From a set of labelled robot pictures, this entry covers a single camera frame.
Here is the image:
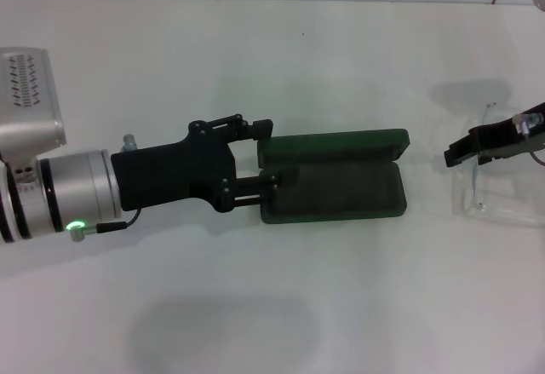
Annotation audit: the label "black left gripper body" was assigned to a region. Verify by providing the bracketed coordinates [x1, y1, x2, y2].
[110, 120, 238, 214]

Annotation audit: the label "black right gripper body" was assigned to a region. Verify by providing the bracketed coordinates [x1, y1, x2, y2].
[468, 101, 545, 165]

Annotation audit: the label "clear frame glasses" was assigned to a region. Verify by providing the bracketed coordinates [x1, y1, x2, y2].
[450, 101, 545, 226]

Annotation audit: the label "green glasses case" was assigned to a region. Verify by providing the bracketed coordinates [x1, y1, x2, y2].
[256, 128, 410, 225]

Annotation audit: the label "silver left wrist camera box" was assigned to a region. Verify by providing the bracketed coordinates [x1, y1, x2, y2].
[0, 47, 68, 169]

